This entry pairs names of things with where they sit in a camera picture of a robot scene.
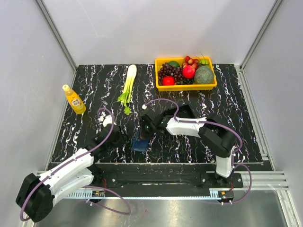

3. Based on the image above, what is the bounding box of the celery stalk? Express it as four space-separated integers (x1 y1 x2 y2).
117 64 137 115

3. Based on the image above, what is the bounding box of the green apple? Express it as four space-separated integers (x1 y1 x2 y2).
198 58 209 67

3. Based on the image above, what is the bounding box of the green netted melon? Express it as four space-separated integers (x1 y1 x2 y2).
194 66 214 84

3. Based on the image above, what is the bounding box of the red apple front left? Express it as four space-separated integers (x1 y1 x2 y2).
162 76 175 86

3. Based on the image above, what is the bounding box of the green avocado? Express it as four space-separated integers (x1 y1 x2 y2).
168 61 180 68

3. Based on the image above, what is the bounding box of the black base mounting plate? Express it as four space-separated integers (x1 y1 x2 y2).
87 168 244 189

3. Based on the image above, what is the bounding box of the yellow juice bottle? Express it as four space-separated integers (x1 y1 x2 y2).
62 85 86 114

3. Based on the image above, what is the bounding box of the dark blueberry cluster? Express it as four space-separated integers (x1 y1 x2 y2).
175 79 194 85

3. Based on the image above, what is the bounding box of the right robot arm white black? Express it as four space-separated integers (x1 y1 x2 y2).
140 109 240 187

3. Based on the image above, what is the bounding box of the yellow plastic fruit bin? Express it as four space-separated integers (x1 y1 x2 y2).
155 56 217 92

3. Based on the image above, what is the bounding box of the red cherry cluster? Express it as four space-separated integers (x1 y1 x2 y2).
182 55 199 69

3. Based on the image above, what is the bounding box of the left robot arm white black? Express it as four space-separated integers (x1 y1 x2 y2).
16 124 128 223

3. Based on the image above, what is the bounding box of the blue leather card holder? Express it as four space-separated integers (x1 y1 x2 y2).
132 131 149 153

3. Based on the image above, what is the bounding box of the red pink peach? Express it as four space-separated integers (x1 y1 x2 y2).
182 65 196 79

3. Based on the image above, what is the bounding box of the purple grape bunch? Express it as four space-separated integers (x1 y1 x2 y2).
157 63 184 86

